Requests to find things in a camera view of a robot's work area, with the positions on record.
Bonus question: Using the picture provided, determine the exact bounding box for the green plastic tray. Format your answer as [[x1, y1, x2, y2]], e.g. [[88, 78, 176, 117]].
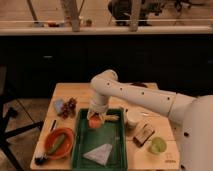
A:
[[71, 108, 128, 171]]

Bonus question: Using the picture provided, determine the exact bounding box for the brown wooden box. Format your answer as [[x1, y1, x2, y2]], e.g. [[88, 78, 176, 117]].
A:
[[133, 124, 155, 147]]

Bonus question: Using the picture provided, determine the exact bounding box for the wooden table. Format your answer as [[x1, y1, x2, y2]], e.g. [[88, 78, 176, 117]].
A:
[[30, 83, 180, 171]]

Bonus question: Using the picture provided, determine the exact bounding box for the black pen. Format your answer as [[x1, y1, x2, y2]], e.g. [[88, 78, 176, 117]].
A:
[[50, 120, 57, 132]]

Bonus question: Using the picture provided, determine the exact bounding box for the orange plastic bowl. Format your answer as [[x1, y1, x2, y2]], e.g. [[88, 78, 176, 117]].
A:
[[44, 127, 74, 159]]

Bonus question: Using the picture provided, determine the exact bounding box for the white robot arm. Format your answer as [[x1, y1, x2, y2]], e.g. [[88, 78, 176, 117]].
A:
[[87, 69, 213, 171]]

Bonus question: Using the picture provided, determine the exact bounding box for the blue sponge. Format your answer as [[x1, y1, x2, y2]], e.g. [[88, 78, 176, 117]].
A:
[[54, 99, 64, 115]]

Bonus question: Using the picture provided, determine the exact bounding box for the grey folded cloth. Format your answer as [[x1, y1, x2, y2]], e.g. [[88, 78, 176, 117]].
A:
[[83, 143, 113, 166]]

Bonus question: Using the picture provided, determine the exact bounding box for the black white small object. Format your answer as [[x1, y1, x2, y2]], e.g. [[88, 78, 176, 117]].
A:
[[34, 153, 48, 165]]

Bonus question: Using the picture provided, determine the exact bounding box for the green plastic cup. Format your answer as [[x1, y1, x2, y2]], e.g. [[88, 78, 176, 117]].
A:
[[149, 137, 167, 155]]

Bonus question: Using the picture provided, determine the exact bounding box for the bunch of red grapes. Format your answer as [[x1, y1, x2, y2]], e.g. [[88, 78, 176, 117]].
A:
[[61, 98, 77, 118]]

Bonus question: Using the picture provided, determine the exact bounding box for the dark maroon bowl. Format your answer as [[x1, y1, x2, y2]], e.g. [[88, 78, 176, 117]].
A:
[[131, 82, 148, 88]]

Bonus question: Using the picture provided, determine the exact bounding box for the green cucumber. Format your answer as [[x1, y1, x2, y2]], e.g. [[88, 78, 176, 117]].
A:
[[47, 134, 66, 155]]

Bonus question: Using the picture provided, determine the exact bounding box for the red orange apple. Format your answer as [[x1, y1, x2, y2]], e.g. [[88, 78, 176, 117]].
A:
[[88, 115, 102, 129]]

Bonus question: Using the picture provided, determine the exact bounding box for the black office chair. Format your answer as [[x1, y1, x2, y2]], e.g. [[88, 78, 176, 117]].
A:
[[0, 65, 45, 171]]

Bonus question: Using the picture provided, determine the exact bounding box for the yellow corn cob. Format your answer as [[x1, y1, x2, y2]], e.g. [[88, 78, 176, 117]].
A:
[[104, 115, 119, 121]]

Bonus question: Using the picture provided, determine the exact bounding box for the white cup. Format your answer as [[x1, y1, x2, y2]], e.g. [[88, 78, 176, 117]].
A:
[[126, 109, 143, 130]]

